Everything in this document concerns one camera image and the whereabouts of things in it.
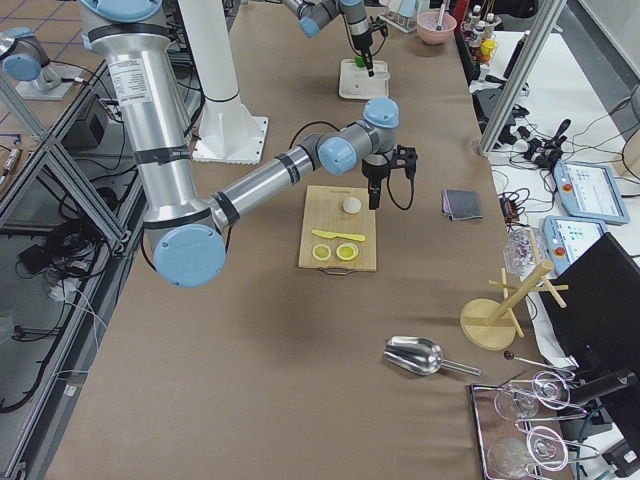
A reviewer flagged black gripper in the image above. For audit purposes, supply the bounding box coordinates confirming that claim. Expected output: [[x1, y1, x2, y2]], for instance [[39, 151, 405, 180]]
[[348, 19, 374, 77], [362, 154, 389, 209]]

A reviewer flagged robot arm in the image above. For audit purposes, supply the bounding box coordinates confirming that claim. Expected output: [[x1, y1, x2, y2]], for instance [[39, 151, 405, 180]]
[[79, 1, 400, 288], [283, 0, 374, 77]]

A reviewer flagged white steamed bun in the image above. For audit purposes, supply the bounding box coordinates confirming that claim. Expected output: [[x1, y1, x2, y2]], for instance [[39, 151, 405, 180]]
[[342, 197, 362, 215]]

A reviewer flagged pink bowl with ice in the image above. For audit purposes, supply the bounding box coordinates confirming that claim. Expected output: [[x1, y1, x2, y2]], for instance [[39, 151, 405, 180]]
[[416, 11, 457, 45]]

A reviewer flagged white rectangular tray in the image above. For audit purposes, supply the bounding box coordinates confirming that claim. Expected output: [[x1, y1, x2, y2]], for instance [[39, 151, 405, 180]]
[[338, 59, 390, 100]]

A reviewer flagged yellow plastic knife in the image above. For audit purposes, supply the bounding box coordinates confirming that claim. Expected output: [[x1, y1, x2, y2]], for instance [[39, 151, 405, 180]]
[[311, 229, 366, 242]]

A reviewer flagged bamboo cutting board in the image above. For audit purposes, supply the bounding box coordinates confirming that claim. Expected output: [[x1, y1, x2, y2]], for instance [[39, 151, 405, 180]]
[[298, 185, 377, 272]]

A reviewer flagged right lemon slice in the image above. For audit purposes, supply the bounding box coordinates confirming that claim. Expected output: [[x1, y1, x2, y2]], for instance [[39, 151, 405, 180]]
[[335, 242, 359, 262]]

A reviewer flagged lemon slice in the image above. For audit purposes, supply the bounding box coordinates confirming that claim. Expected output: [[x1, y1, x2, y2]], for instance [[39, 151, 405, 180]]
[[312, 244, 332, 261], [335, 242, 359, 262]]

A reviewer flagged left lemon slice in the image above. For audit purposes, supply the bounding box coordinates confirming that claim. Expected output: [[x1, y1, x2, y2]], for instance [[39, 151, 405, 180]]
[[312, 244, 332, 261]]

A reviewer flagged grey folded cloth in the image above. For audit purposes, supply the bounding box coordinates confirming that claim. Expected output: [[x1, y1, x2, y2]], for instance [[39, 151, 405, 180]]
[[442, 189, 483, 221]]

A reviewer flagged clear plastic container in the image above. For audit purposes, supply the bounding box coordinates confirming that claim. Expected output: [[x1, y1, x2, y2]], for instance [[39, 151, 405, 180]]
[[503, 227, 548, 277]]

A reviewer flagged metal scoop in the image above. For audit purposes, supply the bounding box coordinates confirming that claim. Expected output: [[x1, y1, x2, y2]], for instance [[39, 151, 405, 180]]
[[383, 336, 482, 376]]

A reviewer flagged wooden mug tree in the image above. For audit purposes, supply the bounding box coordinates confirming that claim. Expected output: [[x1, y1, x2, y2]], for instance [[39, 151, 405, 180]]
[[460, 260, 569, 351]]

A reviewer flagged lower teach pendant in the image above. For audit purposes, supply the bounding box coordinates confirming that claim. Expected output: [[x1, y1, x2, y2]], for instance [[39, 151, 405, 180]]
[[543, 215, 608, 275]]

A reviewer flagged teach pendant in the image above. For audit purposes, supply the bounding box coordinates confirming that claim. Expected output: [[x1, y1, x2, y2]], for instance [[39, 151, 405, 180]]
[[553, 160, 630, 225], [543, 215, 608, 275]]

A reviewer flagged upper teach pendant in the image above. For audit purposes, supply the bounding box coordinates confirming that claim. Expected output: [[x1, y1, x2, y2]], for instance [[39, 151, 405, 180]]
[[553, 160, 630, 225]]

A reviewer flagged upper wine glass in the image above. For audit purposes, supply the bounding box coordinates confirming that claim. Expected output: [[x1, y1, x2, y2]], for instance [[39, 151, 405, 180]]
[[494, 371, 570, 421]]

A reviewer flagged wine glass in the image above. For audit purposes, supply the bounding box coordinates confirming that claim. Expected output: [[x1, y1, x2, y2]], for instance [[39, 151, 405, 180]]
[[487, 426, 569, 479], [494, 371, 570, 421]]

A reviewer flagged black monitor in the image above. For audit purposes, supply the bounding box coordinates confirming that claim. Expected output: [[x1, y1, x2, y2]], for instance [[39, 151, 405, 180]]
[[540, 233, 639, 373]]

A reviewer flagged lower wine glass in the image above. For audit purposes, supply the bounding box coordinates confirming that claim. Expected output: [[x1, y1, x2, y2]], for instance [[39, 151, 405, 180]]
[[487, 426, 569, 479]]

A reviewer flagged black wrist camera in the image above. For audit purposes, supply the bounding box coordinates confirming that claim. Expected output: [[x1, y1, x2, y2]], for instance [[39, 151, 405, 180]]
[[391, 145, 418, 181]]

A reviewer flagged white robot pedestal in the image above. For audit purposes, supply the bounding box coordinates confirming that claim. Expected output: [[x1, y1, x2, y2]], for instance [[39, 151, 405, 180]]
[[179, 0, 268, 165]]

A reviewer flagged aluminium frame post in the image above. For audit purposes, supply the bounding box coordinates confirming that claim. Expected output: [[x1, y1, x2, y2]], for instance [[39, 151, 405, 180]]
[[477, 0, 567, 157]]

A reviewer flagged wire glass rack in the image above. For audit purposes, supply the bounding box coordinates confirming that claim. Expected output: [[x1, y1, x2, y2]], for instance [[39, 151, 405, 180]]
[[469, 370, 600, 479]]

